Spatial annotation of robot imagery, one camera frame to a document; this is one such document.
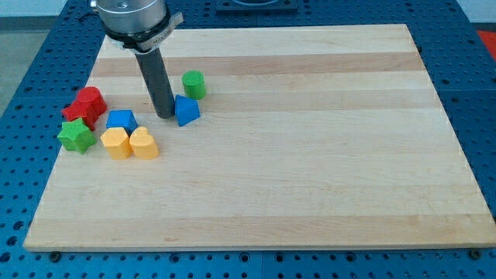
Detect yellow pentagon block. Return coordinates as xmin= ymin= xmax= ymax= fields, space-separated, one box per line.
xmin=100 ymin=127 xmax=132 ymax=160

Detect green cylinder block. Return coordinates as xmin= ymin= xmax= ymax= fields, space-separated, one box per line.
xmin=181 ymin=70 xmax=206 ymax=100

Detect red cylinder block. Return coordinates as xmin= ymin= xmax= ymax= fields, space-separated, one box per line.
xmin=76 ymin=86 xmax=107 ymax=116

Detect blue triangular prism block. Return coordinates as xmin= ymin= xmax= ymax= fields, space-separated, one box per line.
xmin=175 ymin=95 xmax=201 ymax=126

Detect light wooden board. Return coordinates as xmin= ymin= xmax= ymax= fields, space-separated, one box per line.
xmin=24 ymin=24 xmax=495 ymax=252

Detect green star block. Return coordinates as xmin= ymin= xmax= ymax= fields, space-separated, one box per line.
xmin=57 ymin=118 xmax=97 ymax=154

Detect dark mounting plate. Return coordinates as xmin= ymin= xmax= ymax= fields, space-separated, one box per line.
xmin=215 ymin=0 xmax=298 ymax=13

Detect red star block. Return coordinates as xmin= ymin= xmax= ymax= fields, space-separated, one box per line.
xmin=61 ymin=100 xmax=98 ymax=131

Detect yellow heart block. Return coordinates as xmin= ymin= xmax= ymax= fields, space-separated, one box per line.
xmin=129 ymin=126 xmax=160 ymax=160

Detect blue cube block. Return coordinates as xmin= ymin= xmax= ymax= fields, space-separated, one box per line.
xmin=105 ymin=109 xmax=138 ymax=135

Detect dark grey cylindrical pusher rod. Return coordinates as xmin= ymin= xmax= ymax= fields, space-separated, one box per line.
xmin=136 ymin=49 xmax=175 ymax=119

